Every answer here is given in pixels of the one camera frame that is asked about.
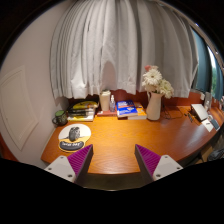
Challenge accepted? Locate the dark mug green inside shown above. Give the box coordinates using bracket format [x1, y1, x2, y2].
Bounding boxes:
[51, 109, 69, 128]

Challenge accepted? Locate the silver laptop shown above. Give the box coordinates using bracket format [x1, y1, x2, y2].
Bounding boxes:
[190, 103, 210, 123]

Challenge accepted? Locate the cream lidded tumbler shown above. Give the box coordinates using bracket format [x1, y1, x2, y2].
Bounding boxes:
[98, 89, 112, 113]

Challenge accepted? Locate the white yellow book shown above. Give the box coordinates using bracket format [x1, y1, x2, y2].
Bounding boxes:
[66, 114, 96, 123]

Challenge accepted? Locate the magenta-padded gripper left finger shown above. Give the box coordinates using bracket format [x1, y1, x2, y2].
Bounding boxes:
[43, 143, 95, 186]

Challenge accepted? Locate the blue cover book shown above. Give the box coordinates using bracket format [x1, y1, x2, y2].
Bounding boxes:
[116, 99, 139, 119]

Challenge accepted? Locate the clear spray bottle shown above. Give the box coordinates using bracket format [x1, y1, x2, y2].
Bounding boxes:
[109, 94, 117, 113]

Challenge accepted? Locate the yellow black cover book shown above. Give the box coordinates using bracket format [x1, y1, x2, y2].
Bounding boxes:
[68, 100, 100, 111]

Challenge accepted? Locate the round white printed mouse pad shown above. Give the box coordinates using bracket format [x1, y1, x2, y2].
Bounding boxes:
[58, 123, 93, 154]

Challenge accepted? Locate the white ceramic pitcher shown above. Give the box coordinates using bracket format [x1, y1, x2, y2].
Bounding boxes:
[145, 90, 165, 122]

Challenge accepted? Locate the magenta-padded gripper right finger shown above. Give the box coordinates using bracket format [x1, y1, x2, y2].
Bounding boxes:
[134, 143, 185, 185]

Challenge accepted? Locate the black cable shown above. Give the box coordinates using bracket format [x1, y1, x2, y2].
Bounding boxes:
[161, 99, 185, 121]

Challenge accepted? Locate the thick white book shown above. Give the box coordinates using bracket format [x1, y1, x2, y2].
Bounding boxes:
[127, 114, 148, 121]

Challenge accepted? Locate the red-brown flat book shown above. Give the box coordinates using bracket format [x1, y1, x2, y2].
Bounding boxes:
[96, 109, 119, 117]

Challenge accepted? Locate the white pleated curtain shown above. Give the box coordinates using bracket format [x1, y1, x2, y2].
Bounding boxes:
[49, 0, 201, 101]

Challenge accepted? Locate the black grey gaming mouse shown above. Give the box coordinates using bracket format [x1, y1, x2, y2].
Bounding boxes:
[68, 126, 82, 143]

